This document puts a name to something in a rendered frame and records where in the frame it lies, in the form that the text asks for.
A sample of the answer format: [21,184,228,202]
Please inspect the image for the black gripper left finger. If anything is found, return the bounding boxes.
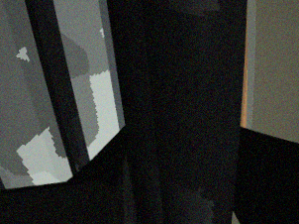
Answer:
[0,125,138,224]

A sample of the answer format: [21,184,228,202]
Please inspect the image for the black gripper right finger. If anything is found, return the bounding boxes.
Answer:
[233,127,299,224]

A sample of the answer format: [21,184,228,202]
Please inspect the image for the dark grey rectangular mat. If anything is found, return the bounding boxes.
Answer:
[98,0,125,130]

